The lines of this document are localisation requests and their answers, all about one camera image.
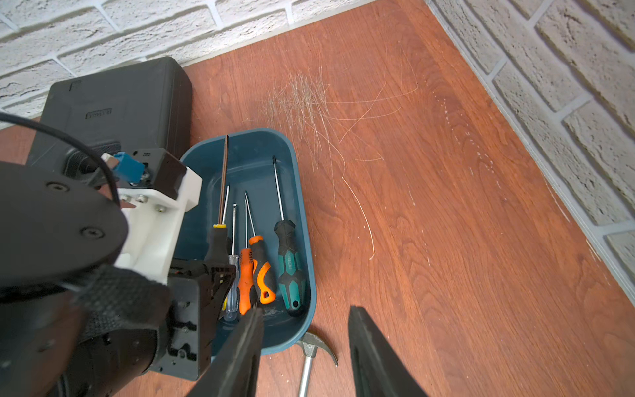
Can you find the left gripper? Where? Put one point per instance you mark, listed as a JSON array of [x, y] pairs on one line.
[[197, 292]]

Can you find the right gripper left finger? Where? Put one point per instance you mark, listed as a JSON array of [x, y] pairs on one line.
[[234, 371]]

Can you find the black plastic tool case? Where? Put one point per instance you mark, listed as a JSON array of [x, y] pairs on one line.
[[131, 109]]

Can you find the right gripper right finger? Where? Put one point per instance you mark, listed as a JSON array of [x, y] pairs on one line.
[[377, 370]]

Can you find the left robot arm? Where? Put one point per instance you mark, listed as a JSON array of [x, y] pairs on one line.
[[92, 295]]

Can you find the green black screwdriver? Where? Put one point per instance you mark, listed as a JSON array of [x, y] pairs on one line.
[[292, 280]]

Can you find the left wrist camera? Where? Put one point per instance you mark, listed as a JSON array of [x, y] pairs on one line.
[[158, 190]]

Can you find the orange black curved screwdriver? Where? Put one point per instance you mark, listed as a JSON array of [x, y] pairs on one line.
[[263, 273]]

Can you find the orange slim screwdriver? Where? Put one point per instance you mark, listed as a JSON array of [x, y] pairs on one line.
[[247, 292]]

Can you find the teal storage box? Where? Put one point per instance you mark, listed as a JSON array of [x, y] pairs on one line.
[[262, 167]]

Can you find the black yellow screwdriver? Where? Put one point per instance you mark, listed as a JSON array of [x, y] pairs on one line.
[[217, 248]]

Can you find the claw hammer black handle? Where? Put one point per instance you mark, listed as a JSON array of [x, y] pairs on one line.
[[310, 344]]

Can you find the clear handle screwdriver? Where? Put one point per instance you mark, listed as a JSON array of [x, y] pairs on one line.
[[232, 307]]

